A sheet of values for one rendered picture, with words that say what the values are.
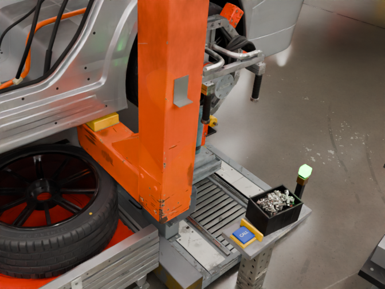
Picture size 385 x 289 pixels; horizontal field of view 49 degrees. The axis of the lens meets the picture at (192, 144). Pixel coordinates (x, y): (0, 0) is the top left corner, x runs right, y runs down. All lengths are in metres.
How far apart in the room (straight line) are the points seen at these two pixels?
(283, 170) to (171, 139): 1.58
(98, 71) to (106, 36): 0.15
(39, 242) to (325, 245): 1.55
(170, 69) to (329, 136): 2.25
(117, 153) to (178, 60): 0.66
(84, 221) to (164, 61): 0.81
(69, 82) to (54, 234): 0.62
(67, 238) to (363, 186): 1.99
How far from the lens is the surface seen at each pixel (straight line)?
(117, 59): 1.88
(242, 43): 2.07
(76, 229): 1.80
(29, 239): 1.80
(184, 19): 1.31
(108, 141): 1.93
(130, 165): 1.80
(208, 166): 2.65
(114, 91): 1.94
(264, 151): 3.09
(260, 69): 2.08
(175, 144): 1.52
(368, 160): 3.31
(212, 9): 2.14
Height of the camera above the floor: 1.83
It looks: 37 degrees down
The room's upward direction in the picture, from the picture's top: 5 degrees clockwise
